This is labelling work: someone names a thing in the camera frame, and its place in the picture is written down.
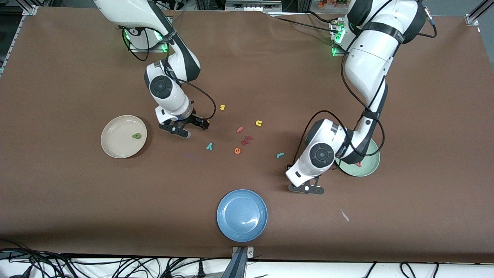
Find black cable on mat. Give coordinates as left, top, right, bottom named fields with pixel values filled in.
left=270, top=11, right=341, bottom=34

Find aluminium frame rail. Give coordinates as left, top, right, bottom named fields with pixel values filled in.
left=0, top=5, right=39, bottom=76
left=465, top=0, right=494, bottom=26

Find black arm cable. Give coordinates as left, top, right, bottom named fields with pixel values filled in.
left=292, top=8, right=438, bottom=167
left=122, top=23, right=217, bottom=120

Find orange flower decoration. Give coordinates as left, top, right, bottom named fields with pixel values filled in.
left=318, top=0, right=350, bottom=9

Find brown table mat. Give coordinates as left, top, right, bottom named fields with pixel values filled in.
left=0, top=7, right=494, bottom=264

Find light green plate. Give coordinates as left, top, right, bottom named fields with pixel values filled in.
left=335, top=138, right=381, bottom=177

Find blue plate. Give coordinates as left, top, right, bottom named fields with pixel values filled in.
left=217, top=189, right=268, bottom=242

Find tangled black cables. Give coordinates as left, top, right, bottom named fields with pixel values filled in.
left=0, top=239, right=232, bottom=278

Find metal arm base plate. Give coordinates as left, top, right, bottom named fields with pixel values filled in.
left=330, top=20, right=348, bottom=57
left=128, top=29, right=172, bottom=53

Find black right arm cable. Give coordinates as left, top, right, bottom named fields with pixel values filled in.
left=122, top=23, right=217, bottom=120

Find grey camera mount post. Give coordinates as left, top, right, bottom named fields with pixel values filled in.
left=231, top=246, right=255, bottom=278

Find beige plate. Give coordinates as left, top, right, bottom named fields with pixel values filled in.
left=101, top=115, right=147, bottom=159

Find silver metal box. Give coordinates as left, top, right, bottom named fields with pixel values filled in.
left=225, top=0, right=283, bottom=12

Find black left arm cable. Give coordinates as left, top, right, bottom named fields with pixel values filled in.
left=292, top=8, right=438, bottom=167

